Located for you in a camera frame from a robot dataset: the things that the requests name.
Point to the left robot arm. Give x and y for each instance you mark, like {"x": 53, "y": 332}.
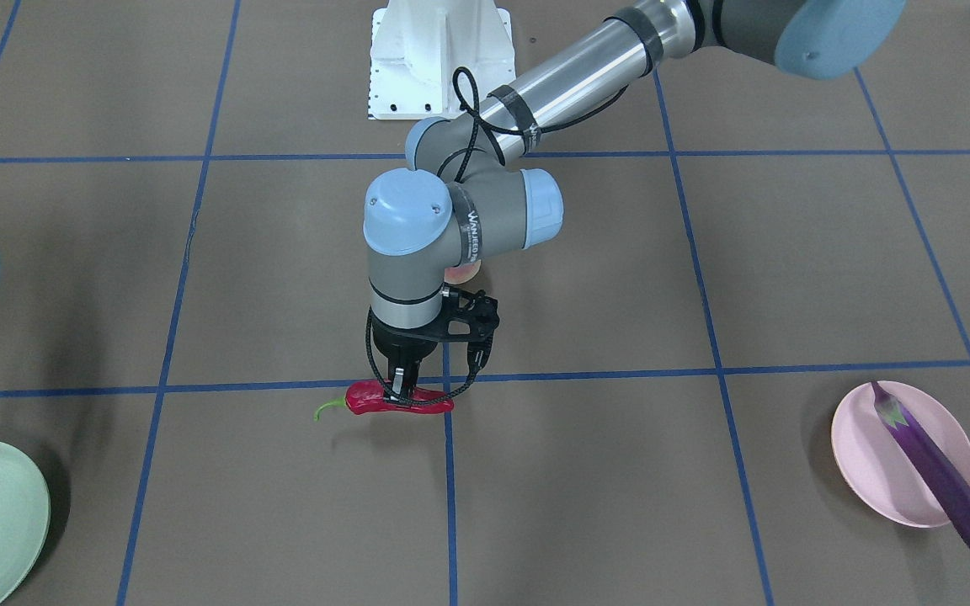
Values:
{"x": 457, "y": 201}

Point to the purple eggplant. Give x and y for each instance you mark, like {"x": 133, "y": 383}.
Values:
{"x": 942, "y": 478}

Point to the red chili pepper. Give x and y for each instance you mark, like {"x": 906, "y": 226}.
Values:
{"x": 367, "y": 396}

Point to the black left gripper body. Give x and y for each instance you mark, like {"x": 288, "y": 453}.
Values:
{"x": 396, "y": 343}

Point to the pink plate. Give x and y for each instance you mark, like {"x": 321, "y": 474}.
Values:
{"x": 877, "y": 470}

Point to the peach fruit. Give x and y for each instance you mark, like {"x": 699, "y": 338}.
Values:
{"x": 462, "y": 274}

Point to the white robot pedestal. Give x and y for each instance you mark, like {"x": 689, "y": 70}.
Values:
{"x": 415, "y": 47}

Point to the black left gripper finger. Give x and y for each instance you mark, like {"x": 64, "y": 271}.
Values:
{"x": 401, "y": 385}

